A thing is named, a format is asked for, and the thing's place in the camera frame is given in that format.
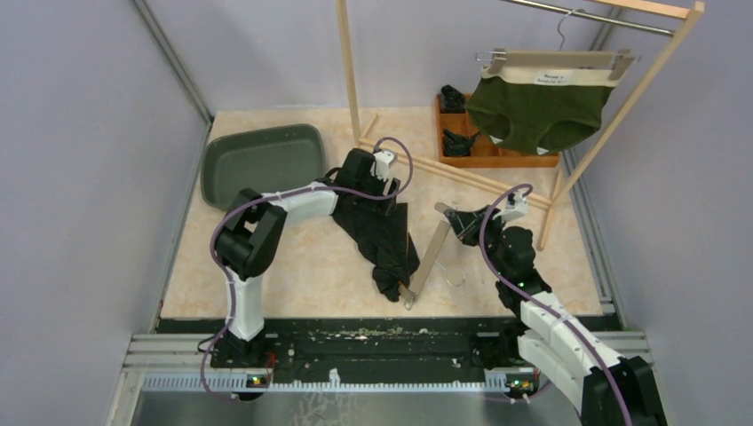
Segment dark rolled sock far left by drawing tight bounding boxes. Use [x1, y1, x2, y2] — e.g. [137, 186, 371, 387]
[439, 84, 466, 114]

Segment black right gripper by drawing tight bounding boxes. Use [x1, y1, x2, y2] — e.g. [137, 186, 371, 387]
[448, 205, 509, 279]

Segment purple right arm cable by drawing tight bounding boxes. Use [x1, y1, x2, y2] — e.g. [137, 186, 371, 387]
[478, 184, 635, 426]

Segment beige clip hanger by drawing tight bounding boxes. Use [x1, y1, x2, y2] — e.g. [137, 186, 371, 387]
[400, 218, 465, 311]
[480, 9, 640, 81]

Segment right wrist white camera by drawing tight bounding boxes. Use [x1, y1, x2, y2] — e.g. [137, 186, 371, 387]
[495, 191, 528, 223]

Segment black striped garment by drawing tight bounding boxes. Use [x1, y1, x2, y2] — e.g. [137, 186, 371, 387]
[332, 195, 420, 302]

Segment dark rolled sock front left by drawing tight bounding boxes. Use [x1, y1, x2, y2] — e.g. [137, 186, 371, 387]
[442, 129, 480, 157]

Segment wrist white camera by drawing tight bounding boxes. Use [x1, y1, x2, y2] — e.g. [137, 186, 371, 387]
[370, 150, 397, 182]
[495, 191, 528, 223]

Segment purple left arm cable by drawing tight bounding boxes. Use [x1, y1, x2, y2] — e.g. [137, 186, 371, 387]
[198, 137, 415, 403]

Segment aluminium front rail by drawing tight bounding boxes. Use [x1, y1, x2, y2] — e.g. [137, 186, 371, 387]
[120, 330, 655, 394]

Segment green underwear with cream waistband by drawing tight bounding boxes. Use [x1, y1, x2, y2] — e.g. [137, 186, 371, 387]
[464, 67, 620, 155]

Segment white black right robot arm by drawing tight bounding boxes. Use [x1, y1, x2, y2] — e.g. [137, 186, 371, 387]
[441, 208, 668, 425]

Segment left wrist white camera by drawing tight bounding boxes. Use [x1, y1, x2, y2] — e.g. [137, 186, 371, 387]
[370, 150, 397, 182]

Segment light wooden clothes rack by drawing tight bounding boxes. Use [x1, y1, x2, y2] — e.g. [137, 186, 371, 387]
[334, 0, 707, 253]

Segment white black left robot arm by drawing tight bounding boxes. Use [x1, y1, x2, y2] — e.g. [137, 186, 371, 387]
[210, 148, 418, 367]

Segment orange wooden compartment tray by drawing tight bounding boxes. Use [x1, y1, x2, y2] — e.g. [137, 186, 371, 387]
[433, 94, 560, 169]

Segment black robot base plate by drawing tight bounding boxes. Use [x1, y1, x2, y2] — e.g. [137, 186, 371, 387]
[155, 316, 622, 390]

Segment grey-green plastic tub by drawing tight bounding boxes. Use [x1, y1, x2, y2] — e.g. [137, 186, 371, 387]
[200, 123, 326, 211]

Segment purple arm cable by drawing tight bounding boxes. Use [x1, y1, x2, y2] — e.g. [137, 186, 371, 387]
[478, 184, 635, 426]
[198, 137, 415, 403]

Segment dark rolled sock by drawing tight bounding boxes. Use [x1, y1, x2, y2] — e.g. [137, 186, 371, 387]
[442, 129, 480, 157]
[439, 84, 466, 114]

